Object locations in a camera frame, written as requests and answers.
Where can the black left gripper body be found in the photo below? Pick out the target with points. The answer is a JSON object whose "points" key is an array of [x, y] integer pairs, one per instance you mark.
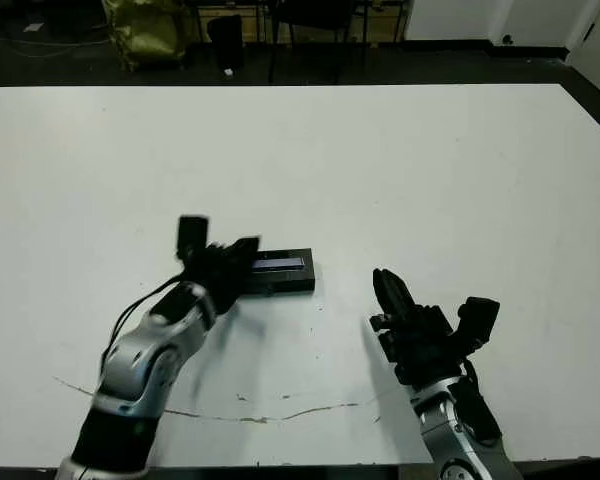
{"points": [[215, 280]]}

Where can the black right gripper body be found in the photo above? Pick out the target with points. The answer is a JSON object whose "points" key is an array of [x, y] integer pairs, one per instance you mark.
{"points": [[422, 345]]}

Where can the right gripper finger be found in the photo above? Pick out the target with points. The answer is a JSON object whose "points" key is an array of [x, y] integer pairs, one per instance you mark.
{"points": [[386, 295], [401, 295]]}

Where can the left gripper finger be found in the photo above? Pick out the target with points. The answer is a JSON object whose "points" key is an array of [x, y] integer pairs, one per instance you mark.
{"points": [[244, 261], [247, 245]]}

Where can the black box lid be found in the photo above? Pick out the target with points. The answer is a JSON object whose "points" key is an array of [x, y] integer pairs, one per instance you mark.
{"points": [[290, 282]]}

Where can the light plywood crate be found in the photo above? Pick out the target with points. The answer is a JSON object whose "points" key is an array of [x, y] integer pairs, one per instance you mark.
{"points": [[385, 22], [255, 25]]}

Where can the yellow-green plastic bag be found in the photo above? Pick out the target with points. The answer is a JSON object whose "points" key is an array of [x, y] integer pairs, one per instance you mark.
{"points": [[145, 30]]}

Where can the black mesh chair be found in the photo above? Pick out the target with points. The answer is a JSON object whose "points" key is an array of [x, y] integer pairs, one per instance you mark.
{"points": [[315, 7]]}

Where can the white paper sheet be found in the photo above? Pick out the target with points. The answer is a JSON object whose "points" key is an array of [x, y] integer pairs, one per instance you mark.
{"points": [[34, 26]]}

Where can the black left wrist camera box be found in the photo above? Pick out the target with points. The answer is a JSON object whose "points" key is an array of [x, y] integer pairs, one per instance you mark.
{"points": [[194, 235]]}

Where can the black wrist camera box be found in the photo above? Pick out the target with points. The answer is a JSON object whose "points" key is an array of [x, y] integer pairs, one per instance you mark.
{"points": [[479, 317], [194, 235]]}

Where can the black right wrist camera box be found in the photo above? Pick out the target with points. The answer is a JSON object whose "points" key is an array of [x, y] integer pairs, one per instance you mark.
{"points": [[479, 317]]}

